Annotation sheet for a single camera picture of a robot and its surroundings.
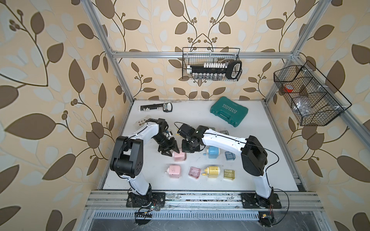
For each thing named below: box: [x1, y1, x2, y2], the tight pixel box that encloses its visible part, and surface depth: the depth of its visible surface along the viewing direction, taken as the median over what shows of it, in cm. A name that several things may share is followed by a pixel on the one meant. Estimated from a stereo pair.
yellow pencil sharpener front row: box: [201, 166, 221, 179], surface depth 79 cm
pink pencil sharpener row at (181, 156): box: [172, 147, 187, 162], surface depth 86 cm
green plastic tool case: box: [210, 96, 249, 128], surface depth 110 cm
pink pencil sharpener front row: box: [164, 165, 182, 179], surface depth 79 cm
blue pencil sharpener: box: [207, 145, 221, 159], surface depth 86 cm
